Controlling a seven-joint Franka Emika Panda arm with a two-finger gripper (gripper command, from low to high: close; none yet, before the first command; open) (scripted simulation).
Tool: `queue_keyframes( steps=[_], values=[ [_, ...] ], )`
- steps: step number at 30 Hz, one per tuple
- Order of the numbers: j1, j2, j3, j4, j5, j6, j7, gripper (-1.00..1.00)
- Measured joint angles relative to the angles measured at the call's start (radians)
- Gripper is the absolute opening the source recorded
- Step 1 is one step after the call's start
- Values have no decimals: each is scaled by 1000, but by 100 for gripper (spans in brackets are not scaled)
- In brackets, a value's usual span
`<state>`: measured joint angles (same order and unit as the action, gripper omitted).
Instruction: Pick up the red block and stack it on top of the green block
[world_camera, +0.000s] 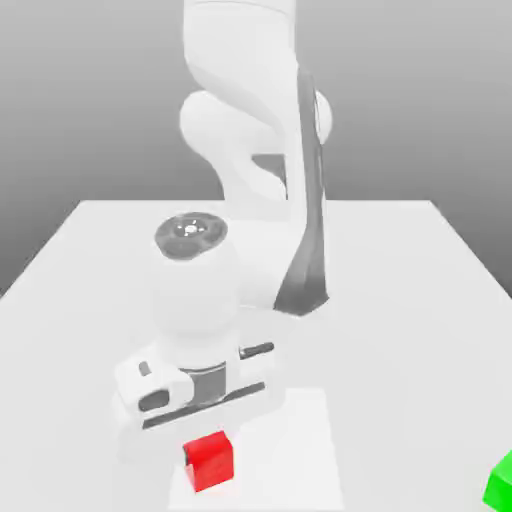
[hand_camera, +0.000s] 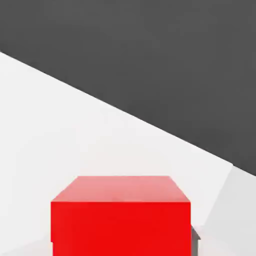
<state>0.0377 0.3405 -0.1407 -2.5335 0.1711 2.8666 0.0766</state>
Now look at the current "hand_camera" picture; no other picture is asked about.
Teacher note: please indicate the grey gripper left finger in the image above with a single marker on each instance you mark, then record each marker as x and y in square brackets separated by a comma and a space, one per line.
[40, 250]

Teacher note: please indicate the small red cube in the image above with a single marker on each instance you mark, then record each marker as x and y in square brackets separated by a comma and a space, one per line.
[120, 226]

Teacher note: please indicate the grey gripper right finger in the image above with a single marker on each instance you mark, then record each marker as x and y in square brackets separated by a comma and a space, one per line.
[195, 244]

